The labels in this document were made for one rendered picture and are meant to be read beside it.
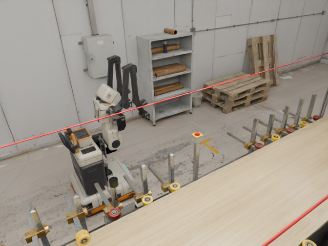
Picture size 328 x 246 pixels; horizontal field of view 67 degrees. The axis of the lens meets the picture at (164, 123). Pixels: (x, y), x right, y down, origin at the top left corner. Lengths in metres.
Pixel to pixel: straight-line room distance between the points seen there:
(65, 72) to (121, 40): 1.05
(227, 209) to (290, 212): 0.43
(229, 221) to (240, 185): 0.37
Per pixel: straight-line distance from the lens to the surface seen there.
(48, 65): 4.10
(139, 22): 4.47
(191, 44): 4.65
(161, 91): 4.59
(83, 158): 2.64
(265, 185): 2.15
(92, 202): 2.97
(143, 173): 1.89
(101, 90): 2.69
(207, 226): 1.79
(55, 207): 3.39
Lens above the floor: 2.30
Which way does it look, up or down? 29 degrees down
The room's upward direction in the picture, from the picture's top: 2 degrees counter-clockwise
